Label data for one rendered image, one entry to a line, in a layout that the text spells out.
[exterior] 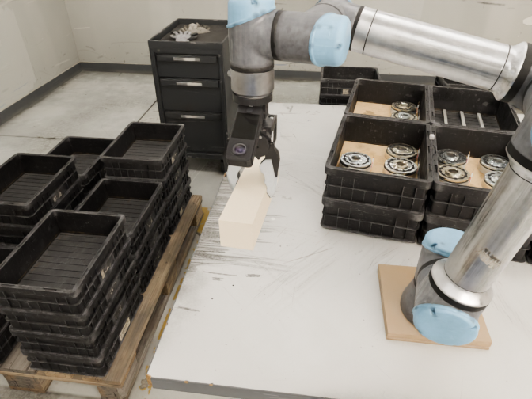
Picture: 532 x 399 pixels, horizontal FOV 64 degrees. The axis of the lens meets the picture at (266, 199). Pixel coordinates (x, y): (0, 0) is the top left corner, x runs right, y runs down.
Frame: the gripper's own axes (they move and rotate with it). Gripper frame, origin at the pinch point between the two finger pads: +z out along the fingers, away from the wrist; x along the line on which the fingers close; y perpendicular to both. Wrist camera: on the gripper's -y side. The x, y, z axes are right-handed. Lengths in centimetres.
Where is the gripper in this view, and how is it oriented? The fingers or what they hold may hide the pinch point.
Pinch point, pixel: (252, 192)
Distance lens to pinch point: 83.9
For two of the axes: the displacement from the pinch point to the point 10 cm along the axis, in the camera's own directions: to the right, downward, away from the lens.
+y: 2.1, -5.6, 8.0
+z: 0.0, 8.2, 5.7
